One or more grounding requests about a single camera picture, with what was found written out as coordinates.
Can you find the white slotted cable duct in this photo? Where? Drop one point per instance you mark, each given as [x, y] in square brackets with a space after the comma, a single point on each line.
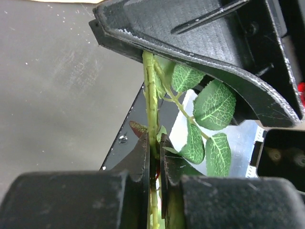
[258, 140]

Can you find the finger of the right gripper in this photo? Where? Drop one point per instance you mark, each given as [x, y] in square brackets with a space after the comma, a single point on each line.
[185, 31]

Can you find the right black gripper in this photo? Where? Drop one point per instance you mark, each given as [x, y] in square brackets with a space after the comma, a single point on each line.
[270, 87]

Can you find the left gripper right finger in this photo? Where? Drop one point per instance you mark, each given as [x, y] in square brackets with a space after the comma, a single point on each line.
[191, 200]

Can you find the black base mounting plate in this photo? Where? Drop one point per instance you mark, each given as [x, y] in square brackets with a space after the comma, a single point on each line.
[125, 139]

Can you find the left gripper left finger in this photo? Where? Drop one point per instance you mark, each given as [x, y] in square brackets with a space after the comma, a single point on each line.
[108, 199]

